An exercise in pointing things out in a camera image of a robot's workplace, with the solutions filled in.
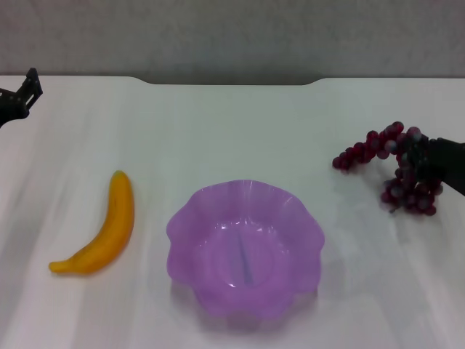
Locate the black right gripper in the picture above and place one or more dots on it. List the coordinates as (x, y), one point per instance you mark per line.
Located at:
(448, 160)

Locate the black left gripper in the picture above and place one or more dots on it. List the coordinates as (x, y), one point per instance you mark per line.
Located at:
(12, 107)

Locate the dark red grape bunch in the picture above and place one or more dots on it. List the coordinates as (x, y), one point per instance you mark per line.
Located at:
(357, 151)

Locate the yellow plastic banana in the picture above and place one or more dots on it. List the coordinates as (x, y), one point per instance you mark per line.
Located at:
(112, 225)

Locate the purple wavy-edged plastic bowl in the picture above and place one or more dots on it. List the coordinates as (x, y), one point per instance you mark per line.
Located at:
(225, 203)

